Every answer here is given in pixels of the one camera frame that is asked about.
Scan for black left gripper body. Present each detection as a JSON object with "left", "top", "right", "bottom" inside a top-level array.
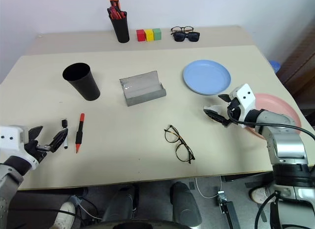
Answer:
[{"left": 24, "top": 139, "right": 52, "bottom": 163}]

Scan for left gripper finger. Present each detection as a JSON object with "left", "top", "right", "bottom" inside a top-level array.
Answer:
[
  {"left": 28, "top": 126, "right": 44, "bottom": 143},
  {"left": 48, "top": 128, "right": 69, "bottom": 153}
]

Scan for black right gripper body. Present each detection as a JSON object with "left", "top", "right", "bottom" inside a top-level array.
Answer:
[{"left": 222, "top": 98, "right": 241, "bottom": 127}]

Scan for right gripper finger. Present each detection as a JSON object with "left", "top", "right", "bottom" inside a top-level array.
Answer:
[
  {"left": 203, "top": 104, "right": 229, "bottom": 127},
  {"left": 218, "top": 93, "right": 233, "bottom": 103}
]

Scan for black marker pen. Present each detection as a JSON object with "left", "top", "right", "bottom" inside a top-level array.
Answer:
[{"left": 61, "top": 118, "right": 70, "bottom": 150}]

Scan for red and black pen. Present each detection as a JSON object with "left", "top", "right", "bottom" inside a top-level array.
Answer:
[{"left": 75, "top": 113, "right": 86, "bottom": 154}]

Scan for blue plate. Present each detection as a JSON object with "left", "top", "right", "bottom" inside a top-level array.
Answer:
[{"left": 183, "top": 59, "right": 232, "bottom": 96}]

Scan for tortoiseshell round glasses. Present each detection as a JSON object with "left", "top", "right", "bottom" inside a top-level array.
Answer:
[{"left": 164, "top": 125, "right": 196, "bottom": 164}]

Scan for pink plate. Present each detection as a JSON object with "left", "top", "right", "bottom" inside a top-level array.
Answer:
[{"left": 245, "top": 93, "right": 302, "bottom": 139}]

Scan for blue container lid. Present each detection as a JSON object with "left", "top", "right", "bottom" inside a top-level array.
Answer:
[{"left": 269, "top": 60, "right": 282, "bottom": 74}]

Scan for empty black cup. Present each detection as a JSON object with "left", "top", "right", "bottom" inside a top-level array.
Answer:
[{"left": 62, "top": 63, "right": 101, "bottom": 101}]

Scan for white sneaker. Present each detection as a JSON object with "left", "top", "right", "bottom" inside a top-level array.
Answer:
[
  {"left": 52, "top": 201, "right": 76, "bottom": 229},
  {"left": 249, "top": 185, "right": 274, "bottom": 204}
]

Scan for black sunglasses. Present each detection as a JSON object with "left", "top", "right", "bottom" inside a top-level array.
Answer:
[{"left": 172, "top": 32, "right": 201, "bottom": 43}]

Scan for open grey glasses case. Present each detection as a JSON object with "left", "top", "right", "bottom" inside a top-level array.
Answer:
[{"left": 119, "top": 70, "right": 167, "bottom": 107}]

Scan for brown wooden cabinet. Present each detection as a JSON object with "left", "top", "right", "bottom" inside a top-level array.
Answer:
[{"left": 277, "top": 17, "right": 315, "bottom": 122}]

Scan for dark rounded robot leg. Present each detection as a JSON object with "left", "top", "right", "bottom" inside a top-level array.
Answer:
[
  {"left": 170, "top": 181, "right": 203, "bottom": 229},
  {"left": 101, "top": 184, "right": 139, "bottom": 223}
]

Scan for dark rounded robot waist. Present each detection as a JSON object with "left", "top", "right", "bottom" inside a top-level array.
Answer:
[{"left": 80, "top": 219, "right": 194, "bottom": 229}]

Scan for black tool holder cup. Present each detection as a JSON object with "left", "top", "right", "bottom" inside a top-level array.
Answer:
[{"left": 109, "top": 11, "right": 130, "bottom": 44}]

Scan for orange capped screwdriver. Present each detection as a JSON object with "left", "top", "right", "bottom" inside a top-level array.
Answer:
[{"left": 109, "top": 0, "right": 122, "bottom": 17}]

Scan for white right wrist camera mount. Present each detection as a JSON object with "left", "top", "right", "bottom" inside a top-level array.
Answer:
[{"left": 228, "top": 83, "right": 257, "bottom": 129}]

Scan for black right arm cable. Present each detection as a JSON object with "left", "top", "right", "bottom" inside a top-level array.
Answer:
[{"left": 227, "top": 107, "right": 315, "bottom": 141}]

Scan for black table frame bar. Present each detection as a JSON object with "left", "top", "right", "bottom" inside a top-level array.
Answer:
[{"left": 220, "top": 171, "right": 274, "bottom": 183}]

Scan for white floor cable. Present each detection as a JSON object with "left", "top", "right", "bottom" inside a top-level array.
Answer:
[{"left": 195, "top": 176, "right": 222, "bottom": 199}]

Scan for thin dark frame glasses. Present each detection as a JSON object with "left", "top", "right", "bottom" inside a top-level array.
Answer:
[{"left": 170, "top": 26, "right": 194, "bottom": 34}]

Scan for black metal bracket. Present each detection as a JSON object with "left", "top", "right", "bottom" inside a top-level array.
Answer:
[{"left": 216, "top": 190, "right": 241, "bottom": 229}]

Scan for thin black cable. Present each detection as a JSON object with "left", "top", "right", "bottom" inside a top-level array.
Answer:
[{"left": 254, "top": 191, "right": 282, "bottom": 229}]

